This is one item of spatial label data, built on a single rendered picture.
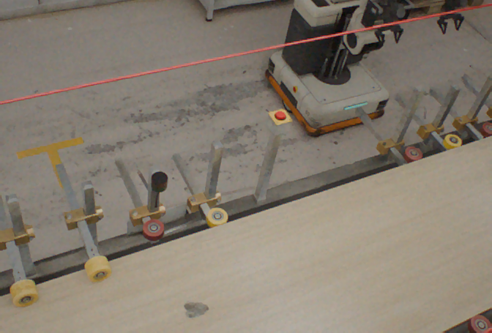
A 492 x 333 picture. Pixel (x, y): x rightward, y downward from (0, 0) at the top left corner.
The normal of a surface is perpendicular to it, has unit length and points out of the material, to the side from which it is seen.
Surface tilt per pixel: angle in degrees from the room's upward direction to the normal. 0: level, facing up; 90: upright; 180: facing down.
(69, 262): 0
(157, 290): 0
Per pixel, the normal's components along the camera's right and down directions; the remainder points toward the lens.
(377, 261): 0.14, -0.68
